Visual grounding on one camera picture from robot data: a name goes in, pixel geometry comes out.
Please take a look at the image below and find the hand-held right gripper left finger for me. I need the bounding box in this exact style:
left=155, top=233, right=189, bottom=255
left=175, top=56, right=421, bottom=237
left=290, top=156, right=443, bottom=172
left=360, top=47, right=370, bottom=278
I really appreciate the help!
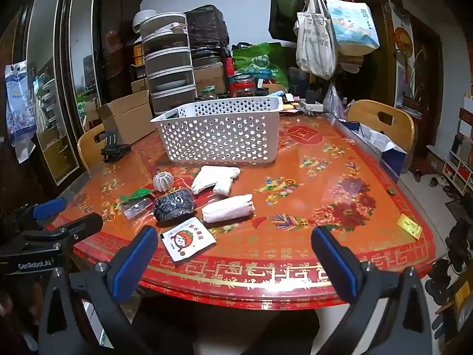
left=39, top=225, right=159, bottom=355

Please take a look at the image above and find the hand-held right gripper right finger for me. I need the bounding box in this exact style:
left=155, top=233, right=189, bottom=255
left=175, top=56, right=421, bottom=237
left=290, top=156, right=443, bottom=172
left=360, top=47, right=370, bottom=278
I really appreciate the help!
left=310, top=226, right=433, bottom=355

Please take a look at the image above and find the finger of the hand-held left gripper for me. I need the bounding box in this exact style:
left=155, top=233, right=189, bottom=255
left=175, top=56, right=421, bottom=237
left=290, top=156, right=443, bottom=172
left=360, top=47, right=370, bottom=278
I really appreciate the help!
left=13, top=198, right=68, bottom=226
left=24, top=212, right=104, bottom=248

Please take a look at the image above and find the dark grey patterned cloth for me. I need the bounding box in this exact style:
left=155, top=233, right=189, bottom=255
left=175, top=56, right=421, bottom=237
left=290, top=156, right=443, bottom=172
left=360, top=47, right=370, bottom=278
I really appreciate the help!
left=153, top=188, right=196, bottom=222

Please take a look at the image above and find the pink towel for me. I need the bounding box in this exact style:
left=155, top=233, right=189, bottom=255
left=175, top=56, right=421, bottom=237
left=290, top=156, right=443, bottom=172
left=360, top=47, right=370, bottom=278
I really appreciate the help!
left=201, top=193, right=256, bottom=224

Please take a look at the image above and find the white plastic bag packet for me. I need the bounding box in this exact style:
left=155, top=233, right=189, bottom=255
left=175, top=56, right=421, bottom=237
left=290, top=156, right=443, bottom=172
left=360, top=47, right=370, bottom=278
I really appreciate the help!
left=191, top=166, right=241, bottom=194

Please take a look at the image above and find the white perforated plastic basket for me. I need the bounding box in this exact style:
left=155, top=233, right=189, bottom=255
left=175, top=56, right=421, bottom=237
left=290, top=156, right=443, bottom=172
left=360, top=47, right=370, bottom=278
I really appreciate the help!
left=150, top=96, right=284, bottom=165

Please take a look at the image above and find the silvery plastic wrapper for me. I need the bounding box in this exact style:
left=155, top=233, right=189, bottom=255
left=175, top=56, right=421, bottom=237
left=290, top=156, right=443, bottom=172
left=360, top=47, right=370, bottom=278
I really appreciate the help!
left=124, top=199, right=153, bottom=220

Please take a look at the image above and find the white cartoon tomato packet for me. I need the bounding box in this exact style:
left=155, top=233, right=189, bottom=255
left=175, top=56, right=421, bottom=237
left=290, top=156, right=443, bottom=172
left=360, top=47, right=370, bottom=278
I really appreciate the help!
left=161, top=219, right=217, bottom=263

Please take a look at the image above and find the wooden chair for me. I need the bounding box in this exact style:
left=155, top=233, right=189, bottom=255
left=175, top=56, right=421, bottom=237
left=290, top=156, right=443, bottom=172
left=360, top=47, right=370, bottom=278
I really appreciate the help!
left=77, top=123, right=108, bottom=171
left=259, top=83, right=288, bottom=95
left=346, top=100, right=415, bottom=172

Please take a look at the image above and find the yellow card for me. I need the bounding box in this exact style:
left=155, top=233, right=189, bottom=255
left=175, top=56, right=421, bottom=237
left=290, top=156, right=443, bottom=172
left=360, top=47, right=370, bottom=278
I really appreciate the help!
left=397, top=215, right=422, bottom=239

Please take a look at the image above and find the black folding phone holder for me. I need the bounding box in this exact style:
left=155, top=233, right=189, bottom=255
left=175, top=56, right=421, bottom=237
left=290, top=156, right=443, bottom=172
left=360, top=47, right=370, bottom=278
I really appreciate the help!
left=101, top=129, right=132, bottom=163

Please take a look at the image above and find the white ribbed ball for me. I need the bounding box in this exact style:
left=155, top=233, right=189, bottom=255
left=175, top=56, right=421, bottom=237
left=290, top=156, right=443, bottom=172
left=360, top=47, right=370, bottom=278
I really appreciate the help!
left=153, top=172, right=174, bottom=193

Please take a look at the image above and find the blue and white plastic bag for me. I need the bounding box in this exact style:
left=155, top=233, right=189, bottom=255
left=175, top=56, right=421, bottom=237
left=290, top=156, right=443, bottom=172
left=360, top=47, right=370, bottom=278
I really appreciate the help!
left=4, top=60, right=38, bottom=163

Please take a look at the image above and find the open cardboard box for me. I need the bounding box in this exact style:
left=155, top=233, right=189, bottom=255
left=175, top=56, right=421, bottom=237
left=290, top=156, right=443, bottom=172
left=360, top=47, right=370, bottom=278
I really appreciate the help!
left=96, top=89, right=156, bottom=145

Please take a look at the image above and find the white and blue paper bag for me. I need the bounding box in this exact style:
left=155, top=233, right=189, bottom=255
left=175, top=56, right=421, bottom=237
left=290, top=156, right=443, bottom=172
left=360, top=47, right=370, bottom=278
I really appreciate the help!
left=345, top=120, right=407, bottom=183

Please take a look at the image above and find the white power strip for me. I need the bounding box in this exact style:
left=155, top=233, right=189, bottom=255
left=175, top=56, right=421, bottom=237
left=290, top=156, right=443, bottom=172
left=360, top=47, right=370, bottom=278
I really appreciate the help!
left=299, top=98, right=326, bottom=113

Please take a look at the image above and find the clear plastic bag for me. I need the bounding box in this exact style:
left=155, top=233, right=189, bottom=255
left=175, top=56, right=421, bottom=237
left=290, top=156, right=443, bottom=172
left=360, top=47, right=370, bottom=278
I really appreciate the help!
left=324, top=81, right=346, bottom=121

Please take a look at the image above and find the white storage shelf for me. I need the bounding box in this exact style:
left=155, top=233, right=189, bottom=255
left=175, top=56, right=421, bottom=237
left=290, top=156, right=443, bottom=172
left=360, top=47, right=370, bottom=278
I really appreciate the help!
left=441, top=107, right=473, bottom=193

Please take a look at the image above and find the dark mirrored wardrobe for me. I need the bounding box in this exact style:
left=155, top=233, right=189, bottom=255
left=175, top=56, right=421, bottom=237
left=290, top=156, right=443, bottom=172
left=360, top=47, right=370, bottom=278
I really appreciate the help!
left=0, top=0, right=145, bottom=200

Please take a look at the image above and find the stacked drawer tower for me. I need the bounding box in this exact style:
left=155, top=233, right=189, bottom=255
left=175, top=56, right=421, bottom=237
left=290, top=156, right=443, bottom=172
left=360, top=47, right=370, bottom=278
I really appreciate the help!
left=140, top=12, right=198, bottom=115

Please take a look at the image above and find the red lid glass jar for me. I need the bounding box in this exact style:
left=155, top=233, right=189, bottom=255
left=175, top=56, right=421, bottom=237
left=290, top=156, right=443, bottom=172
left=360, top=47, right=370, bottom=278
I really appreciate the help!
left=234, top=75, right=257, bottom=97

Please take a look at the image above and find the closed cardboard box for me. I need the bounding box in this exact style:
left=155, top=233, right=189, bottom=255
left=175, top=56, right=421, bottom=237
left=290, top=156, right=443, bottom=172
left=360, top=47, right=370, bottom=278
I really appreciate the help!
left=192, top=63, right=226, bottom=95

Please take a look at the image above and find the white bowl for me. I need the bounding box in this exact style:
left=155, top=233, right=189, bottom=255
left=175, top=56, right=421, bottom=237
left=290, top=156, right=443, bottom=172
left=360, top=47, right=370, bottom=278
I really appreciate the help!
left=132, top=9, right=158, bottom=34

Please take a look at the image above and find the green shopping bag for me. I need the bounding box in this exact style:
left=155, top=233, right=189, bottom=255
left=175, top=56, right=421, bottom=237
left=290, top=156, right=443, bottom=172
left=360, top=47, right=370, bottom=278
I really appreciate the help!
left=232, top=42, right=289, bottom=89

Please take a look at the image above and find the white canvas tote bag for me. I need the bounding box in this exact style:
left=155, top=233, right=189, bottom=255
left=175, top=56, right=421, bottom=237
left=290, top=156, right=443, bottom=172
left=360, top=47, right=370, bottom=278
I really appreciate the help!
left=295, top=0, right=338, bottom=81

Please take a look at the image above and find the blue illustrated tote bag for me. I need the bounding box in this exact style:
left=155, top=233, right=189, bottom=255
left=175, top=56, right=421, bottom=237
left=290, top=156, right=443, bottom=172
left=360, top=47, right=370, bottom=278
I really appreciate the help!
left=325, top=0, right=380, bottom=57

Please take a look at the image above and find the black plastic covered bundle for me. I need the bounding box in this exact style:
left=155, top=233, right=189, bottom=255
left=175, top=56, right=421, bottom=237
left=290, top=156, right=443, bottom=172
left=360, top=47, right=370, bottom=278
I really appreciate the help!
left=185, top=4, right=230, bottom=49

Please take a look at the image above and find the black hanging bag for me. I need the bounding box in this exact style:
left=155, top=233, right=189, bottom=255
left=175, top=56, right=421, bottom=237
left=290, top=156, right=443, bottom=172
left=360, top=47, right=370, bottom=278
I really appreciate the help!
left=269, top=0, right=307, bottom=41

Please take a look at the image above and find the red round wall decoration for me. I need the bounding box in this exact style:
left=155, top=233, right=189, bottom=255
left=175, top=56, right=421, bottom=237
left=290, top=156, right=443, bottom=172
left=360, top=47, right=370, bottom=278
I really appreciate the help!
left=392, top=26, right=411, bottom=50

